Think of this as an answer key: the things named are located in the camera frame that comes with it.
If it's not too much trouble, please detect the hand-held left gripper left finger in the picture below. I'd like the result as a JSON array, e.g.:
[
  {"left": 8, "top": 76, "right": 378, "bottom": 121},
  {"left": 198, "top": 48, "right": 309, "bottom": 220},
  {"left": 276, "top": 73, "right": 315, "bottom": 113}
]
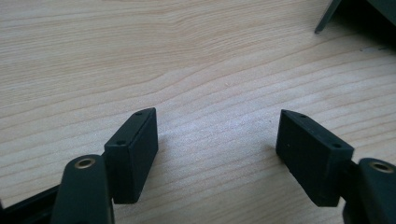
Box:
[{"left": 104, "top": 107, "right": 160, "bottom": 205}]

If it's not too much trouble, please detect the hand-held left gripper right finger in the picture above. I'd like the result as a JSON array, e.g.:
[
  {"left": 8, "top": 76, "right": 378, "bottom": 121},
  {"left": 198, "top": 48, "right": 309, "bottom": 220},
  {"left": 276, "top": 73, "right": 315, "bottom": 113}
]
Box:
[{"left": 275, "top": 108, "right": 355, "bottom": 208}]

